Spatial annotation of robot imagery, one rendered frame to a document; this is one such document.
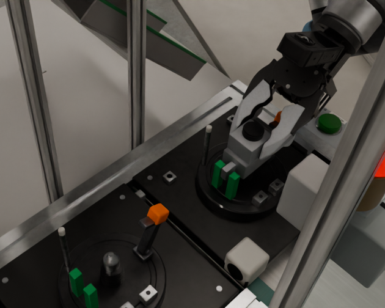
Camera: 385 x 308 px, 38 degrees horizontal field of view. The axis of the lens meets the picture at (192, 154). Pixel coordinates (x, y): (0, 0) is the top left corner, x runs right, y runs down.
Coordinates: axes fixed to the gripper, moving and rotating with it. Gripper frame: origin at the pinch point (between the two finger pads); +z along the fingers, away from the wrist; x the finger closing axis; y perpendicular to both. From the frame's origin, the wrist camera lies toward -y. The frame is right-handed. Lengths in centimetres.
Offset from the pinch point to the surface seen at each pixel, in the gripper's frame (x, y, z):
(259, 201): -5.5, 4.4, 6.1
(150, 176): 10.1, 3.0, 13.6
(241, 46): 30, 39, -17
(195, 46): 106, 150, -24
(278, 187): -5.7, 6.8, 2.9
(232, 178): -1.5, 0.4, 5.7
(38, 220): 15.7, -6.1, 27.8
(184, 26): 120, 154, -29
